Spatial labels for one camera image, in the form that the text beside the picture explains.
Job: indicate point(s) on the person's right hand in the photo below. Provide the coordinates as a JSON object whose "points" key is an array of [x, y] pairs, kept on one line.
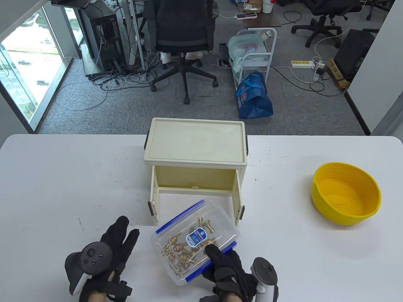
{"points": [[226, 267]]}

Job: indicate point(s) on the person's left hand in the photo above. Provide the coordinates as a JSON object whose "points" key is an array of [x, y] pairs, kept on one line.
{"points": [[121, 242]]}

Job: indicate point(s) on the clear plastic box lid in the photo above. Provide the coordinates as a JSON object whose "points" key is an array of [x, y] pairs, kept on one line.
{"points": [[195, 232]]}

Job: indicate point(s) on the pile of gold chess pieces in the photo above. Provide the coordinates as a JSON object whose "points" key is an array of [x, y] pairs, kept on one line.
{"points": [[182, 251]]}

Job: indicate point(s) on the clear plastic box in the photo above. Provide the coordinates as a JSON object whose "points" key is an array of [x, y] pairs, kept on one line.
{"points": [[176, 261]]}

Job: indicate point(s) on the cream plastic cabinet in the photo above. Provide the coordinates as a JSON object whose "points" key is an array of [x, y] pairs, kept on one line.
{"points": [[195, 141]]}

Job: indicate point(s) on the yellow ribbed bowl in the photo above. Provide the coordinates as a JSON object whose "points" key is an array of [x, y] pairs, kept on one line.
{"points": [[346, 188]]}

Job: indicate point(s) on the person's right forearm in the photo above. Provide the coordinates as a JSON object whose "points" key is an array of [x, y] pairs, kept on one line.
{"points": [[231, 297]]}

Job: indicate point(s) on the person's left forearm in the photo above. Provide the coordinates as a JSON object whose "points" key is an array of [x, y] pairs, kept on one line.
{"points": [[96, 297]]}

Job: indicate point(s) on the black floor box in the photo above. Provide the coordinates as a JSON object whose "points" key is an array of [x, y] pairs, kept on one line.
{"points": [[223, 53]]}

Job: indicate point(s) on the cardboard box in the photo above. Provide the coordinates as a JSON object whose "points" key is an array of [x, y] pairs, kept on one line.
{"points": [[337, 74]]}

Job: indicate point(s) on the grey handheld controller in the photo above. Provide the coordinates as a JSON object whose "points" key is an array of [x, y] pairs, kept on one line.
{"points": [[264, 273], [94, 258]]}

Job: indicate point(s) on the blue shopping bag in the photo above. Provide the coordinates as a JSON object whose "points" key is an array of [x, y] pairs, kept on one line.
{"points": [[255, 100]]}

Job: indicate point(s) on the white desk leg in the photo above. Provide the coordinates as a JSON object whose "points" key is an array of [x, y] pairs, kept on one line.
{"points": [[132, 37]]}

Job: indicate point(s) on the black computer tower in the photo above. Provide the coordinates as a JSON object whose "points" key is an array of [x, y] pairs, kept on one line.
{"points": [[107, 37]]}

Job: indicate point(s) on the glass window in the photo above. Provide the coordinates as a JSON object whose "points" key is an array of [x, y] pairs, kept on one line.
{"points": [[28, 56]]}

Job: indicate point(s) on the white rolling cart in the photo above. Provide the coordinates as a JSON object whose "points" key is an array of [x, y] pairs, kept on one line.
{"points": [[256, 58]]}

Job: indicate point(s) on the white power adapter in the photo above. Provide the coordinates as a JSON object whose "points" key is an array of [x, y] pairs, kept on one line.
{"points": [[318, 73]]}

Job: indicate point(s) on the yellow white power strip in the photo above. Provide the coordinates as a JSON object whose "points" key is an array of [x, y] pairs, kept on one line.
{"points": [[302, 64]]}

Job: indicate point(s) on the white plastic bag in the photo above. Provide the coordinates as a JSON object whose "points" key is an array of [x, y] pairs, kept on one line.
{"points": [[244, 44]]}

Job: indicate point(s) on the black mesh office chair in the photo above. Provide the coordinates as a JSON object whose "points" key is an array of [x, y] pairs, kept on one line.
{"points": [[179, 25]]}

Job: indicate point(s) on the black equipment case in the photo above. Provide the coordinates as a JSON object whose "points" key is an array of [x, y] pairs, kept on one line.
{"points": [[355, 53]]}

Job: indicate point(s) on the brown side table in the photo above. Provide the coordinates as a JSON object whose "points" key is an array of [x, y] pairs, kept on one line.
{"points": [[267, 20]]}

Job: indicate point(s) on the pink smartphone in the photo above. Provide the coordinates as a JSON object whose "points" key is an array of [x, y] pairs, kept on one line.
{"points": [[246, 15]]}

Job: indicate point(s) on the snack packet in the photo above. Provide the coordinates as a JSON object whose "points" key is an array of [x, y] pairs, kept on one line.
{"points": [[252, 7]]}

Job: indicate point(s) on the white paper cup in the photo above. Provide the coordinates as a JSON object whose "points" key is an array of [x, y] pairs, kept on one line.
{"points": [[267, 8]]}

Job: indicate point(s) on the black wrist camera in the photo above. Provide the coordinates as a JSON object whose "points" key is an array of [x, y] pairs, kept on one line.
{"points": [[211, 298], [121, 291]]}

